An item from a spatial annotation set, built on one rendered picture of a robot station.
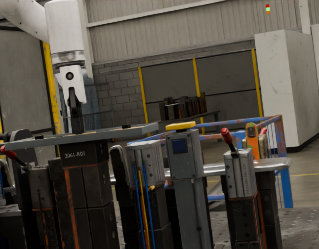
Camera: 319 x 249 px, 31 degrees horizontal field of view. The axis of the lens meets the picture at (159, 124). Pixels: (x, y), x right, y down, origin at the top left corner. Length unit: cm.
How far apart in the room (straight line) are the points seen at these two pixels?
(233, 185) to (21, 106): 375
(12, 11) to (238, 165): 68
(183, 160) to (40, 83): 412
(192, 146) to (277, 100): 822
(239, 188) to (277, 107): 806
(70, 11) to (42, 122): 393
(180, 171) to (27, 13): 56
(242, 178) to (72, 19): 59
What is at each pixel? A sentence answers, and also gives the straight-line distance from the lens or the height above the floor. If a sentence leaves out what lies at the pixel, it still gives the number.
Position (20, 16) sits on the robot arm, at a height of 148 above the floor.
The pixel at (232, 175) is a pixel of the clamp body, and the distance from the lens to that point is 149.
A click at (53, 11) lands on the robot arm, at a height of 147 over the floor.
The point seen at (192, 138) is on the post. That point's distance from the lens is 134.
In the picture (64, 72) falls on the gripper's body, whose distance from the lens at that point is 143.
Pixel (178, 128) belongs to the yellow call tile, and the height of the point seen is 115.
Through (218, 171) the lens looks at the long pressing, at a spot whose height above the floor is 100.
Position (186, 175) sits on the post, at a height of 104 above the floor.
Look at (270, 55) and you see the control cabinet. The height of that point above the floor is 163.
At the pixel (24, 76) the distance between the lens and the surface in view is 520.
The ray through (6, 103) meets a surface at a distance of 493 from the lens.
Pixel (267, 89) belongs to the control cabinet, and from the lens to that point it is 956.
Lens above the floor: 124
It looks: 3 degrees down
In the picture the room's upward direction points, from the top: 8 degrees counter-clockwise
